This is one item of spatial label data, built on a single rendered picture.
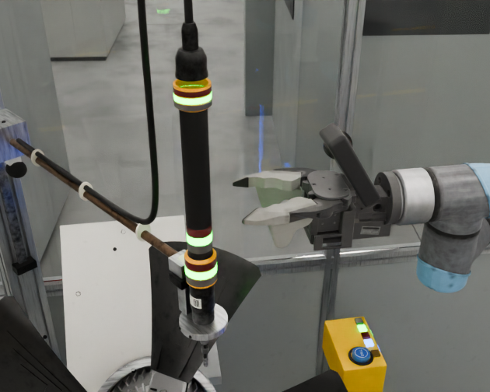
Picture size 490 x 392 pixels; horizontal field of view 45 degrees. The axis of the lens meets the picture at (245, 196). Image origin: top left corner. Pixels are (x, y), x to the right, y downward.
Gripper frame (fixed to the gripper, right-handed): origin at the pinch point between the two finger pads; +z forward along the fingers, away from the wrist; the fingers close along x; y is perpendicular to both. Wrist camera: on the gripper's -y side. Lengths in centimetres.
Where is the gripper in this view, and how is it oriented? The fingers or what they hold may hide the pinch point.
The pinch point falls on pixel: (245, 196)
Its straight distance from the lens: 75.7
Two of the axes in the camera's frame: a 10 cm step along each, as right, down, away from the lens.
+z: -9.9, 0.8, -1.3
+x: -1.5, -5.1, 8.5
